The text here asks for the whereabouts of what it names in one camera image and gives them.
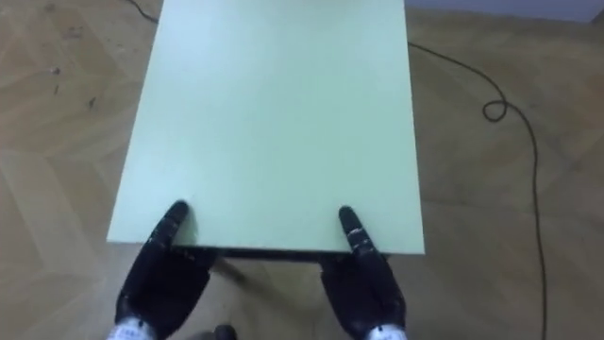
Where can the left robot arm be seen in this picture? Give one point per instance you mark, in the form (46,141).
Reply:
(129,330)

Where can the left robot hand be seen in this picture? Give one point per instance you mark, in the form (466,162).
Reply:
(162,283)

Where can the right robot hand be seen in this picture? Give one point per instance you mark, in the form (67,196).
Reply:
(363,288)

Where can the pale green top table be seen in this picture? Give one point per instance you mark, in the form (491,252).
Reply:
(273,118)

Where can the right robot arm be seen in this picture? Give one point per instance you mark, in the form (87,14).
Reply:
(388,333)

